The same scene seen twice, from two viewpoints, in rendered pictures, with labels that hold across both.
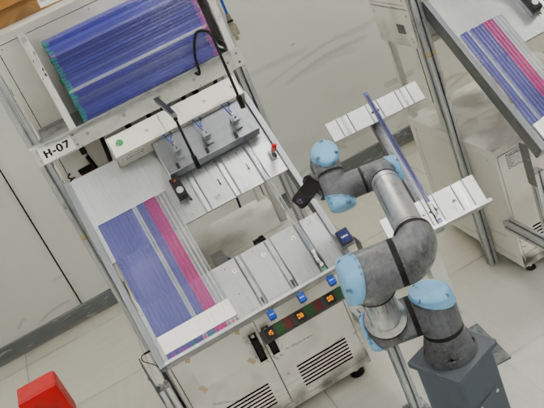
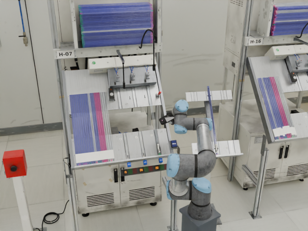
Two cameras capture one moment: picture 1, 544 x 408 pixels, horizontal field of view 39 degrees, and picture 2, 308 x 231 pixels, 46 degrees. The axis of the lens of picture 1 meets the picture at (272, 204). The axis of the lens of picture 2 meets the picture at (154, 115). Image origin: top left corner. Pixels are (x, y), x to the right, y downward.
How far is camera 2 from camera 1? 0.09 m
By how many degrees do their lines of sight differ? 2
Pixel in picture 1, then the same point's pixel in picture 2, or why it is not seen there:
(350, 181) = (188, 122)
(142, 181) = (96, 83)
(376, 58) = (215, 71)
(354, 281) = (174, 166)
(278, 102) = (165, 72)
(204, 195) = (121, 101)
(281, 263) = (142, 144)
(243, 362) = (107, 179)
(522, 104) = (271, 118)
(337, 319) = (155, 177)
